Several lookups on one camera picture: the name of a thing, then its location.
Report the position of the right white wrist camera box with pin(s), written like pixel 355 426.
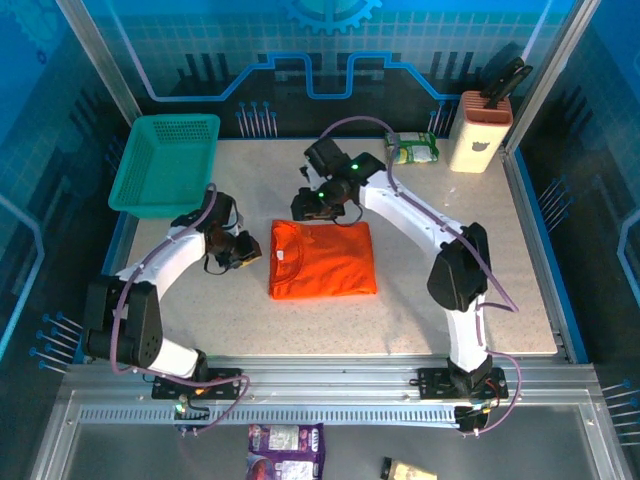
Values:
pixel 310 175

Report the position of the orange t-shirt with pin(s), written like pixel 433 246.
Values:
pixel 330 265

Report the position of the aluminium frame rail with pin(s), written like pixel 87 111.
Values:
pixel 325 380

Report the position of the purple snack packet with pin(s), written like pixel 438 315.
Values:
pixel 285 450

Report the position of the cream knife block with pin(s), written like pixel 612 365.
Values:
pixel 475 145

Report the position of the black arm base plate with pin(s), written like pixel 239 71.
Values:
pixel 225 385
pixel 435 382

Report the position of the aluminium frame post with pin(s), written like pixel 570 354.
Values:
pixel 549 75
pixel 98 55

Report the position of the teal plastic mesh basket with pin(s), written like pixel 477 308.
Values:
pixel 160 165

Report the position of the beige black packet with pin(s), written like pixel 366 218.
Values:
pixel 407 471

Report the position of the green snack packet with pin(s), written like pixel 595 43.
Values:
pixel 417 150

